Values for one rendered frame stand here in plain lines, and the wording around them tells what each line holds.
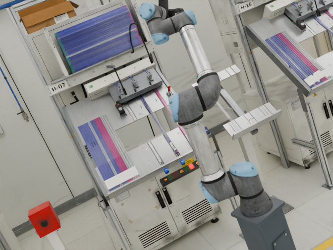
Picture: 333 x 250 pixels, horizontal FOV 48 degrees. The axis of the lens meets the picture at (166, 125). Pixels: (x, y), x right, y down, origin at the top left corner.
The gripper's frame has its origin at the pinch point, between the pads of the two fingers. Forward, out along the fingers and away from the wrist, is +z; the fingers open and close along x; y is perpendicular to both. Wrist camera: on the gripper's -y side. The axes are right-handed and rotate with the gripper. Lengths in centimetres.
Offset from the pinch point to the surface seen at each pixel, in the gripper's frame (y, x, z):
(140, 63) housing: 6, -49, 33
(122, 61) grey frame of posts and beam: 2, -57, 24
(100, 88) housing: 16, -71, 11
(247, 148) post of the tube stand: 82, -4, 55
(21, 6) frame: -44, -87, -19
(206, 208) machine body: 116, -48, 58
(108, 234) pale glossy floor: 121, -149, 63
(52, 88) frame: 7, -93, -8
